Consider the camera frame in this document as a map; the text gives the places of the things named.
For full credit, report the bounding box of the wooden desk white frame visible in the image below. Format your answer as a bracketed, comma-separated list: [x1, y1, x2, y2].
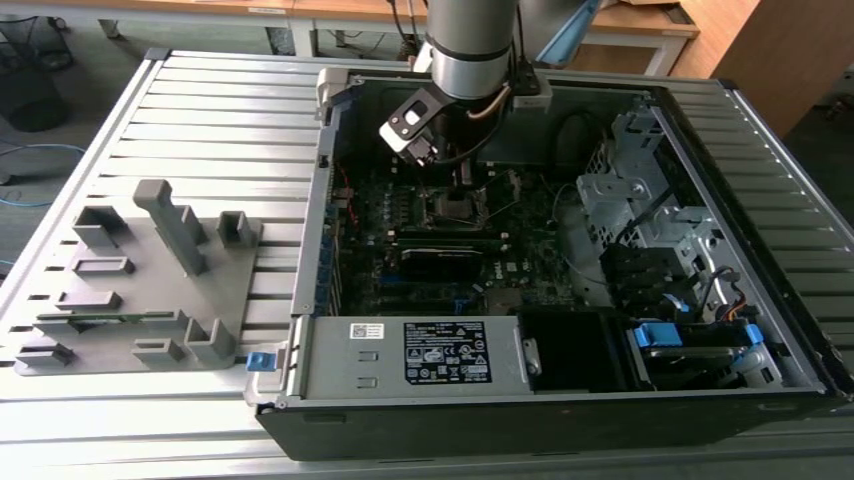
[0, 0, 299, 40]
[292, 0, 428, 59]
[572, 3, 700, 77]

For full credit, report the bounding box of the green RAM stick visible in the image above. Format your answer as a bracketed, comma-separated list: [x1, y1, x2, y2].
[36, 310, 178, 327]
[396, 227, 503, 239]

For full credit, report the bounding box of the thin red wire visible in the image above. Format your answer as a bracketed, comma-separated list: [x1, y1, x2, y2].
[335, 163, 360, 226]

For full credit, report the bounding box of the silver CPU plate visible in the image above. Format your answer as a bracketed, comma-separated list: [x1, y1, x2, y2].
[436, 192, 480, 221]

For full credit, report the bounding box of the hard disk blue carrier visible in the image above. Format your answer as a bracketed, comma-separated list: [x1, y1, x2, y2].
[628, 322, 766, 391]

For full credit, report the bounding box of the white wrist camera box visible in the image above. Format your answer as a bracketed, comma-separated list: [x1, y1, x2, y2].
[377, 87, 447, 152]

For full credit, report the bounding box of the black graphics card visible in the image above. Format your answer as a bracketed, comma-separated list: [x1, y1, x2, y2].
[397, 247, 487, 282]

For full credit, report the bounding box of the black open PC case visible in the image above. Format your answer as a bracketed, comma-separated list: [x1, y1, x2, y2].
[243, 64, 854, 462]

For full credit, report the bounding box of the silver metal drive cage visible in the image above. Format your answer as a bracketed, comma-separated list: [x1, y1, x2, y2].
[573, 97, 732, 281]

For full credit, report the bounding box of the metal socket cover frame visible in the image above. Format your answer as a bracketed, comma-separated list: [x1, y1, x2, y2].
[477, 168, 524, 222]

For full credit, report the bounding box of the gray power supply unit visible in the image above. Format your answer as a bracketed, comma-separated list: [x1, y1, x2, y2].
[284, 314, 536, 401]

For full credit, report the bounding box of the black disk wire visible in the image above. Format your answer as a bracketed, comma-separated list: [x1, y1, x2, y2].
[706, 266, 742, 306]

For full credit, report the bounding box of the multicolour power wire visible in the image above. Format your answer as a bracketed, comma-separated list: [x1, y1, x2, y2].
[716, 297, 760, 326]

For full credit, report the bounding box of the black mesh waste bin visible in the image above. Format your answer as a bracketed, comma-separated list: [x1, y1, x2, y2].
[0, 14, 74, 134]

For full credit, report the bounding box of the green motherboard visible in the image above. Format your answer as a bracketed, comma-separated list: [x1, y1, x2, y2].
[329, 152, 605, 317]

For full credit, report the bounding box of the gray plastic parts rack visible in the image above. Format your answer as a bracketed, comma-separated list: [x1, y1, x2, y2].
[12, 178, 267, 377]

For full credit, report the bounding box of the black plastic disk bay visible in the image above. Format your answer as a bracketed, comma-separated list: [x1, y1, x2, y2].
[597, 243, 706, 314]

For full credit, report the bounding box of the black looped cable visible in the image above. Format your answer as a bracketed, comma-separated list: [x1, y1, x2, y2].
[544, 110, 613, 176]

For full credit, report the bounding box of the CPU socket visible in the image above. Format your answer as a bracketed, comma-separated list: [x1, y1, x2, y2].
[413, 184, 500, 232]

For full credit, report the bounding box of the blue floor cable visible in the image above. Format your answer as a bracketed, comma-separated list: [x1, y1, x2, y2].
[0, 142, 86, 209]

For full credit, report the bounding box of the pale blue teach pendant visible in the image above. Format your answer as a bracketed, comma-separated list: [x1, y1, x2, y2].
[532, 0, 601, 66]

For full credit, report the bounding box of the wooden cabinet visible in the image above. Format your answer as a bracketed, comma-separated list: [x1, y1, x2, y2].
[670, 0, 854, 139]

